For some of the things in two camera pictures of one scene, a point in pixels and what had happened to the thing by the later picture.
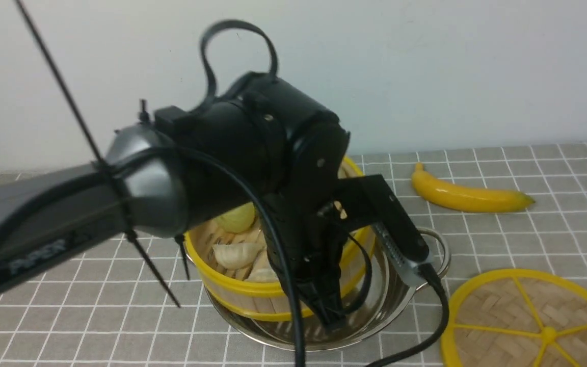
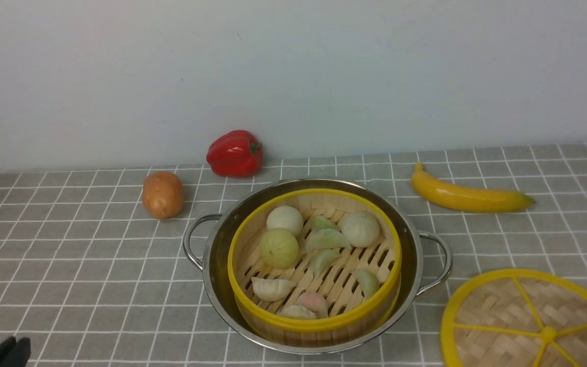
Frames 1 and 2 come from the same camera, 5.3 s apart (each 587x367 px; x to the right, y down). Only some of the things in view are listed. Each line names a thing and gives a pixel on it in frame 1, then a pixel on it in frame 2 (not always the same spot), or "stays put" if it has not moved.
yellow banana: (460, 197) stays put
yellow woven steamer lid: (517, 317) stays put
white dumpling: (234, 255) -> (269, 289)
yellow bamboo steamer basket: (239, 270) -> (312, 267)
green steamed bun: (239, 219) -> (278, 248)
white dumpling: (264, 275) -> (297, 311)
